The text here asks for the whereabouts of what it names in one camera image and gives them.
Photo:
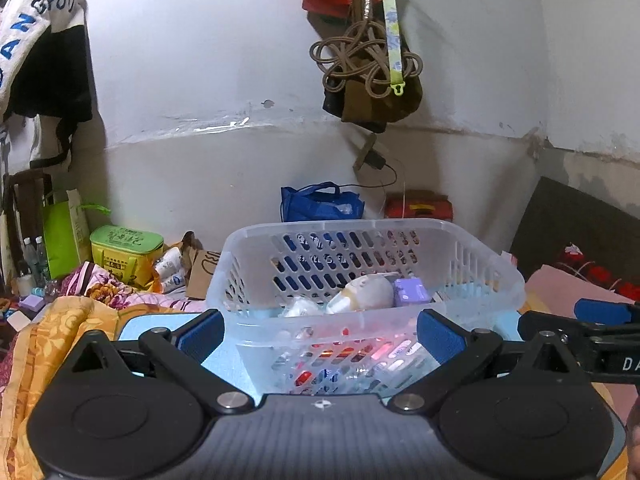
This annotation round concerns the red patterned gift box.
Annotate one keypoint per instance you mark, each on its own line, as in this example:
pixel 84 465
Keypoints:
pixel 418 204

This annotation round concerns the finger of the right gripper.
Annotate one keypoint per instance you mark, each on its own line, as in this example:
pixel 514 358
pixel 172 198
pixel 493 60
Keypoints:
pixel 606 353
pixel 606 312

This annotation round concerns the purple box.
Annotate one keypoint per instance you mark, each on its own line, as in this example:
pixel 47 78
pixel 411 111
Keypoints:
pixel 410 292

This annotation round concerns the dark wooden board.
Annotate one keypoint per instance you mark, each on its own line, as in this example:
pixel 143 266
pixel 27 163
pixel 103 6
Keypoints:
pixel 558 216

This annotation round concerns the translucent plastic basket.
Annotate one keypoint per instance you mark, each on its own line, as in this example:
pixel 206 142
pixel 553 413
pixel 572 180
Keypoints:
pixel 261 268

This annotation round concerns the orange patterned blanket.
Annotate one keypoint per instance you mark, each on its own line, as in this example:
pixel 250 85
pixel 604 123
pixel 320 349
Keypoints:
pixel 37 354

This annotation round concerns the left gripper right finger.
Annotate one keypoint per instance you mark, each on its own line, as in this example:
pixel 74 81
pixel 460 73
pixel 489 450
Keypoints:
pixel 461 357

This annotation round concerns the black hanging garment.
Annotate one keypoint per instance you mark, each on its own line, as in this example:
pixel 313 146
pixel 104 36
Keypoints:
pixel 53 86

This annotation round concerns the green shopping bag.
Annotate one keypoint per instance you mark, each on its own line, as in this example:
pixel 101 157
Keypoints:
pixel 66 233

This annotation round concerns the white plush toy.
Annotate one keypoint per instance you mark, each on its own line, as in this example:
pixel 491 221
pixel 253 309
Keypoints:
pixel 367 293

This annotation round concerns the white lettered hanging garment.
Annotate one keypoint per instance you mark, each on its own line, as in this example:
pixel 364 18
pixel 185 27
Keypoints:
pixel 23 22

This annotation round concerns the pink cloth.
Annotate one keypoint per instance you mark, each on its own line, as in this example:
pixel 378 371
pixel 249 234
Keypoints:
pixel 554 291

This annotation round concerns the brown hanging bag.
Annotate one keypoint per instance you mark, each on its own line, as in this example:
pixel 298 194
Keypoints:
pixel 357 79

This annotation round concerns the blue shopping bag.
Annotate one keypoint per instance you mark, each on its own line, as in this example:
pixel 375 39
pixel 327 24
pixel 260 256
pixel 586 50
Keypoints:
pixel 323 201

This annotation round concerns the green yellow container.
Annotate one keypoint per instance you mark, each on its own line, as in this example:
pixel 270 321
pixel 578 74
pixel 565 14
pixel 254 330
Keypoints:
pixel 127 254

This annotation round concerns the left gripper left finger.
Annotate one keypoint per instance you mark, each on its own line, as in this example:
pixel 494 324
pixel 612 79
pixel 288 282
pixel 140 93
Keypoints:
pixel 182 352

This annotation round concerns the clear plastic packet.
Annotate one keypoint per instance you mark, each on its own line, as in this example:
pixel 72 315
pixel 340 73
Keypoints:
pixel 299 307

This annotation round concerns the brown paper bag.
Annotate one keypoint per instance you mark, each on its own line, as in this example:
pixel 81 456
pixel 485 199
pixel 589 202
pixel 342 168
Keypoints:
pixel 200 265

